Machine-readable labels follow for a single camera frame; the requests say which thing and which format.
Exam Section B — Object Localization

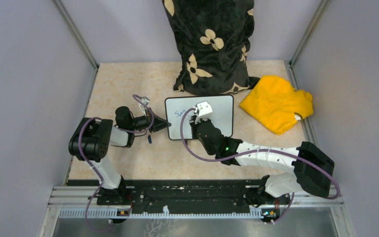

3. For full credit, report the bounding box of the right aluminium frame post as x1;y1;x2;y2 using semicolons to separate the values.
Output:
289;0;332;68

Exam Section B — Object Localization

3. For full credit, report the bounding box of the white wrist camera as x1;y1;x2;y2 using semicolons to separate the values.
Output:
139;96;150;114
190;101;213;124

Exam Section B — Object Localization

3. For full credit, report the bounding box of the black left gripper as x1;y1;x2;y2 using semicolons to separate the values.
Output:
128;107;171;133

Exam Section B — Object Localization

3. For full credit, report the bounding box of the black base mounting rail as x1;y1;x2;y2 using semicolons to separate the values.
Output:
65;179;288;223

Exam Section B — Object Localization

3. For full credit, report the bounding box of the black floral plush blanket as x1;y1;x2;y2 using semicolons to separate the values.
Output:
162;0;260;96

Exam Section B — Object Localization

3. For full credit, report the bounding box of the small whiteboard black frame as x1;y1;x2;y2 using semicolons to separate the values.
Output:
165;95;234;140

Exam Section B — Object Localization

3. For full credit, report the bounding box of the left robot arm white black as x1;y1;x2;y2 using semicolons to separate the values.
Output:
68;106;171;204

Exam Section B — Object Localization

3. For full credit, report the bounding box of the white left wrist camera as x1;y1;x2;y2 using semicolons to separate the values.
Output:
139;96;150;114

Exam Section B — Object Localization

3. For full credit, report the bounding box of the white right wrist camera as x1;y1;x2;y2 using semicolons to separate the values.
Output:
190;101;213;124

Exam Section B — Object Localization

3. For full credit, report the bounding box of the aluminium frame post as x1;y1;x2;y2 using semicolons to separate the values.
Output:
289;0;332;68
52;0;99;70

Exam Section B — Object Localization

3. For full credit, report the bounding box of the left aluminium frame post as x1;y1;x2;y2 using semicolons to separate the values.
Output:
52;0;99;70

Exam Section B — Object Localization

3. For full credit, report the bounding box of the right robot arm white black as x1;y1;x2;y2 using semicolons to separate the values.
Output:
189;116;339;203

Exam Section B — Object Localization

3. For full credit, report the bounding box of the yellow folded garment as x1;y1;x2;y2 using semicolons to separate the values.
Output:
239;76;314;135

